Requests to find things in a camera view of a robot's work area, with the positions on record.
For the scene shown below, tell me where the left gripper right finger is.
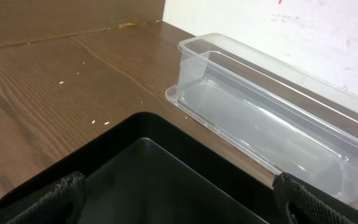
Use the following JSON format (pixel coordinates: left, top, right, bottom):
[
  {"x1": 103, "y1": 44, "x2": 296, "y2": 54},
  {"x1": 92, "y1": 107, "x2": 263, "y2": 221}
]
[{"x1": 273, "y1": 173, "x2": 353, "y2": 224}]

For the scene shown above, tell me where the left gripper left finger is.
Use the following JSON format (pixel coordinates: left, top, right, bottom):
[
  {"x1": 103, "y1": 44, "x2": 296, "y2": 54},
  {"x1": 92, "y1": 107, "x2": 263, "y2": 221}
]
[{"x1": 9, "y1": 172, "x2": 86, "y2": 224}]

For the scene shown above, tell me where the clear plastic bin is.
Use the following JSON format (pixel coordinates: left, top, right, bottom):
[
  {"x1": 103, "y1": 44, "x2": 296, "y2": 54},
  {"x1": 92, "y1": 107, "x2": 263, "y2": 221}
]
[{"x1": 165, "y1": 33, "x2": 358, "y2": 204}]

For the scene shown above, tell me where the black plastic tray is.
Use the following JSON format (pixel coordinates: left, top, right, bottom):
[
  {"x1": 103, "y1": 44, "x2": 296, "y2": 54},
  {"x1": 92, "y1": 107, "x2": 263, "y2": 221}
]
[{"x1": 0, "y1": 111, "x2": 358, "y2": 224}]

